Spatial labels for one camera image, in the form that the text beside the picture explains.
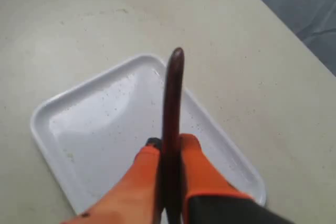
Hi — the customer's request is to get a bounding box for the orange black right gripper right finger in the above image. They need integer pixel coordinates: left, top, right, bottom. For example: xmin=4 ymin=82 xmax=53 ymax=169
xmin=180 ymin=134 xmax=290 ymax=223

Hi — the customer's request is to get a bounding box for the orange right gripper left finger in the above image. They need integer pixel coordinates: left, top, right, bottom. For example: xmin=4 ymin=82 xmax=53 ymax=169
xmin=63 ymin=137 xmax=163 ymax=223

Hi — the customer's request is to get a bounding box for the dark brown wooden spoon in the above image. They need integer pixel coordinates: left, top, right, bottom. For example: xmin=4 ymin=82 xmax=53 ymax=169
xmin=161 ymin=47 xmax=184 ymax=223

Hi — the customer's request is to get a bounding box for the white rectangular tray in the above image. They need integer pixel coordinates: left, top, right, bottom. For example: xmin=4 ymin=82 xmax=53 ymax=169
xmin=30 ymin=54 xmax=266 ymax=214

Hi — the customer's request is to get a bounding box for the grey backdrop curtain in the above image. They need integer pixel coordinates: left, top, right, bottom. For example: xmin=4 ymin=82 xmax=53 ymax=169
xmin=262 ymin=0 xmax=335 ymax=73

